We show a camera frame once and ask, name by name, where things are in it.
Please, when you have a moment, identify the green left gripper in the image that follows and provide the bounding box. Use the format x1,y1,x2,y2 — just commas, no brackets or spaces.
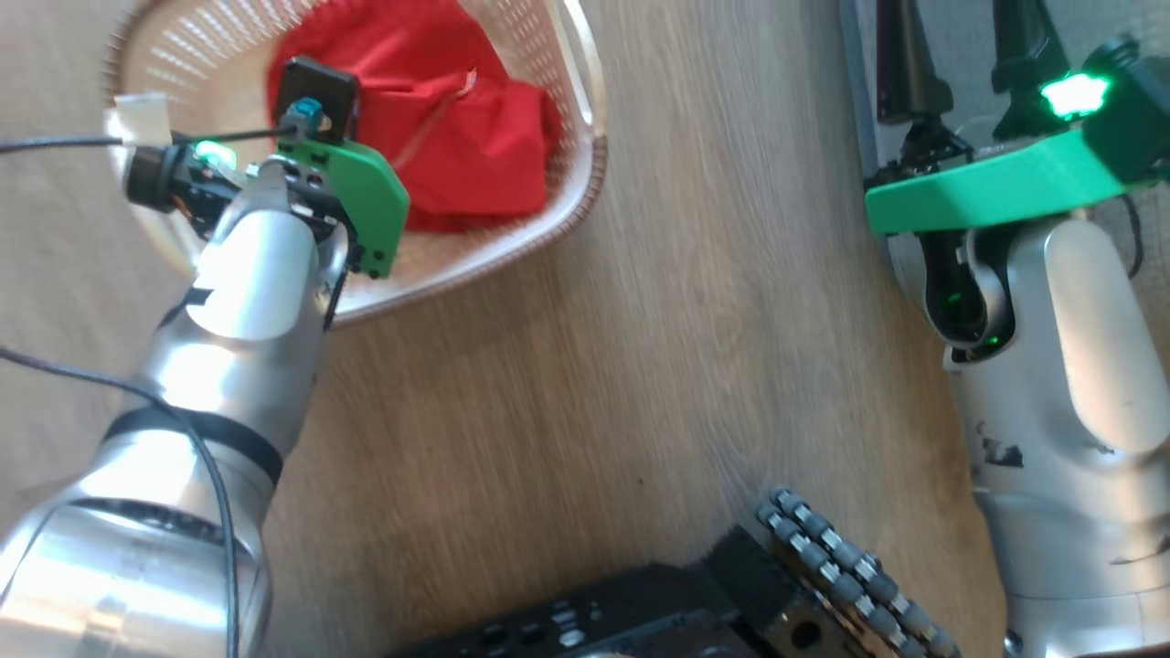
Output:
123,135,411,281

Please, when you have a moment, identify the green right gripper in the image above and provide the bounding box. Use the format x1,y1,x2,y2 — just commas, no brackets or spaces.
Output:
863,0,1127,236

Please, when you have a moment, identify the red cloth garment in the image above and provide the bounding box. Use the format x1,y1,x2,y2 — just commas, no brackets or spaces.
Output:
265,0,564,234

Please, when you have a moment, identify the grey fabric sofa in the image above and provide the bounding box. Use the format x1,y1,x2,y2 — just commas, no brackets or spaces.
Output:
839,0,1170,302

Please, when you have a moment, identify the white woven plastic laundry basket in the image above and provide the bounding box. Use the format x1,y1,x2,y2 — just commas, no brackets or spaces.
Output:
102,0,610,328

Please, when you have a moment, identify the grey roller omni wheel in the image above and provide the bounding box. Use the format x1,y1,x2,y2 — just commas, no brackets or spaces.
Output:
753,488,963,658

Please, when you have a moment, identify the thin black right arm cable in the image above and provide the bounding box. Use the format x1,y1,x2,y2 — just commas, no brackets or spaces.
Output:
1122,190,1147,280

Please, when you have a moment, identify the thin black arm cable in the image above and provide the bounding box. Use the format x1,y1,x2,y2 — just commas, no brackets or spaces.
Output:
1122,190,1147,280
0,345,241,658
0,128,304,154

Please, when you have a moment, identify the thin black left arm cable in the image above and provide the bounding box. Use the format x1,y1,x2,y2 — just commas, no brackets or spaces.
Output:
0,345,241,658
0,128,304,154

